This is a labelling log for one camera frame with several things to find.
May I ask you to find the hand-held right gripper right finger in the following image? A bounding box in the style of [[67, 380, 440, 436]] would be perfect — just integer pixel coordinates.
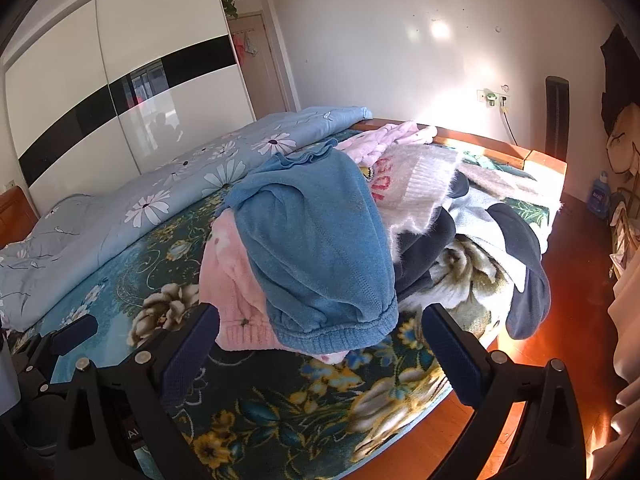
[[421, 302, 601, 480]]

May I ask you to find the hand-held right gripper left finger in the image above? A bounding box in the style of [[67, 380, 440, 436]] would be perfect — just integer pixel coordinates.
[[64, 304, 221, 480]]

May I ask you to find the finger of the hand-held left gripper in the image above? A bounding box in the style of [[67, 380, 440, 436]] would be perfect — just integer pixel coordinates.
[[12, 314, 99, 401]]

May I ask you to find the blue knit sweater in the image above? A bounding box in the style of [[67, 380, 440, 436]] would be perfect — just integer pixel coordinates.
[[222, 142, 401, 353]]

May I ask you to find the teal floral blanket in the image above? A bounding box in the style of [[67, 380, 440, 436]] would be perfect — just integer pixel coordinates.
[[10, 127, 556, 480]]

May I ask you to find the pink flower print sweater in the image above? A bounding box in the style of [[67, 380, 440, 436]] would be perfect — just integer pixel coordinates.
[[200, 210, 351, 366]]

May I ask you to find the light blue floral duvet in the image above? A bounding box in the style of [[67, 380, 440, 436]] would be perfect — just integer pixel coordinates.
[[0, 106, 373, 331]]

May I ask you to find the navy garment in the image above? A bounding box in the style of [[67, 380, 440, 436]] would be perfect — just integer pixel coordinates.
[[395, 205, 552, 341]]

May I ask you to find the pale grey garment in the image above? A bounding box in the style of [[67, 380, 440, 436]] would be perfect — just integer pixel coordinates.
[[445, 192, 541, 261]]

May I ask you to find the pale pink curtain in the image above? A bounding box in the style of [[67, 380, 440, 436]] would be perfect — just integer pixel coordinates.
[[607, 260, 640, 451]]

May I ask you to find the white fuzzy sweater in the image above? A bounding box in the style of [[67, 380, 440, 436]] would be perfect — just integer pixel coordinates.
[[367, 142, 468, 261]]

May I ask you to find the beige fuzzy garment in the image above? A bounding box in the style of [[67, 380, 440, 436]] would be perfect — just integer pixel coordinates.
[[457, 160, 566, 211]]

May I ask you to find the blue detergent bottle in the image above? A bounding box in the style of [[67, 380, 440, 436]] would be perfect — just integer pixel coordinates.
[[585, 171, 612, 213]]

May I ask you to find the light pink garment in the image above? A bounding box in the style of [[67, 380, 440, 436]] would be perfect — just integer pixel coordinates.
[[336, 121, 438, 168]]

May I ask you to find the white wardrobe with black stripe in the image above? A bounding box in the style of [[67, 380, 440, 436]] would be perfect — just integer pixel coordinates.
[[2, 0, 258, 221]]

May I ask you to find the beige printed bag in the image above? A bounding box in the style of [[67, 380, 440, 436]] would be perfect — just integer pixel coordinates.
[[606, 105, 640, 177]]

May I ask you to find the beige wooden door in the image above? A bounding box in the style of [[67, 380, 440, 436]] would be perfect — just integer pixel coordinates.
[[227, 10, 301, 121]]

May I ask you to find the red door hanging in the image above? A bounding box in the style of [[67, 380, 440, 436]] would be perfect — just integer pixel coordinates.
[[234, 30, 257, 61]]

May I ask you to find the black hanging cloth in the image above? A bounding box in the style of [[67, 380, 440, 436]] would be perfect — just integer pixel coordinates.
[[600, 25, 640, 136]]

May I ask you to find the charger cable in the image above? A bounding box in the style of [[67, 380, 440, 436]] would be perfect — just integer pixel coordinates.
[[501, 105, 522, 144]]

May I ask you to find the wall socket with plugs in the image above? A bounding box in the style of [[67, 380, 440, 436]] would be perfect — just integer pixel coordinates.
[[477, 87, 513, 109]]

